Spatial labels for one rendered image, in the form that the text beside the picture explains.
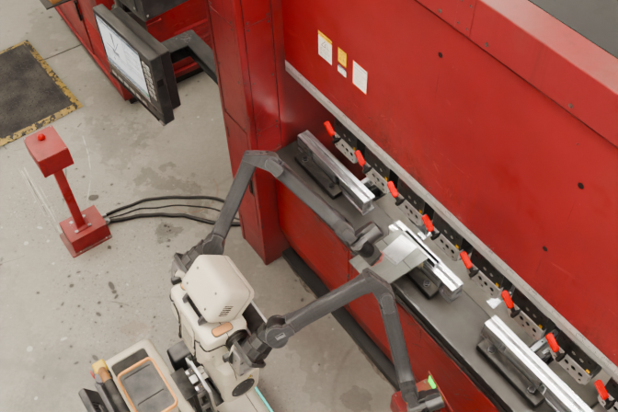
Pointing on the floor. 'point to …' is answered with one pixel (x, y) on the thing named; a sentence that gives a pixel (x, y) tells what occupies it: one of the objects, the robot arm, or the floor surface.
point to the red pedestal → (80, 229)
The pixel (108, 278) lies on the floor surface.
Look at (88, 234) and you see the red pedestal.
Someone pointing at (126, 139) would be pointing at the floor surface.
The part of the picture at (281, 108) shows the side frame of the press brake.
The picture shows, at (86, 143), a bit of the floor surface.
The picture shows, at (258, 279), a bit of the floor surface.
